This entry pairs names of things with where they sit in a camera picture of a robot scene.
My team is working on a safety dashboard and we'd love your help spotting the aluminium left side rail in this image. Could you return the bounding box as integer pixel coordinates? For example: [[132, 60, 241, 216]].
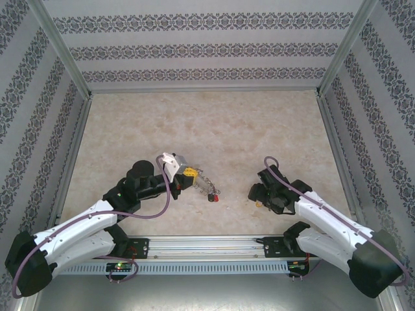
[[48, 95, 93, 227]]

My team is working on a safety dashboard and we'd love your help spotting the aluminium right side rail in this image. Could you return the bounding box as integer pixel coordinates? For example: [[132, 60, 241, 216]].
[[316, 95, 370, 227]]

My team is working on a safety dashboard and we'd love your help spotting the aluminium rear frame beam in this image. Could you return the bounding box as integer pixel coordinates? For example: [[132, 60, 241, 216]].
[[87, 84, 322, 95]]

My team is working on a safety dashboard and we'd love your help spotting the aluminium right frame post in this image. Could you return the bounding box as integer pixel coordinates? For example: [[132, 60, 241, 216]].
[[316, 0, 380, 98]]

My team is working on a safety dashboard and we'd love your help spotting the grey metal tray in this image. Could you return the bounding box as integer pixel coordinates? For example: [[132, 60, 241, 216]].
[[19, 259, 403, 311]]

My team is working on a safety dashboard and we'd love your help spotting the aluminium left frame post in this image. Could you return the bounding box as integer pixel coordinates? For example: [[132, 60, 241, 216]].
[[27, 0, 95, 98]]

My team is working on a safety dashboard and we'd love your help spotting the aluminium frame post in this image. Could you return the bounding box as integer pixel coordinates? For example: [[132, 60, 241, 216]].
[[316, 0, 380, 98], [27, 0, 95, 98]]

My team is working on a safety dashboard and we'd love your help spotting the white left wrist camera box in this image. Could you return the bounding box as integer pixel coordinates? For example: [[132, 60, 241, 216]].
[[161, 151, 191, 179]]

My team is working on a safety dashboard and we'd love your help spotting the metal disc keyring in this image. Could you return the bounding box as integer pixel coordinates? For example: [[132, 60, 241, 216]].
[[194, 173, 222, 197]]

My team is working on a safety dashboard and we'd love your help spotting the grey slotted cable duct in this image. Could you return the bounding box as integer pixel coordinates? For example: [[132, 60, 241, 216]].
[[60, 261, 289, 275]]

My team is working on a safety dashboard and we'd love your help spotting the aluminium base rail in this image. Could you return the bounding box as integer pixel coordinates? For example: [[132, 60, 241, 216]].
[[128, 233, 325, 260]]

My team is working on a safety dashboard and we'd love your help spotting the left circuit board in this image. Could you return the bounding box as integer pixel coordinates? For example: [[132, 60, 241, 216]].
[[106, 262, 134, 272]]

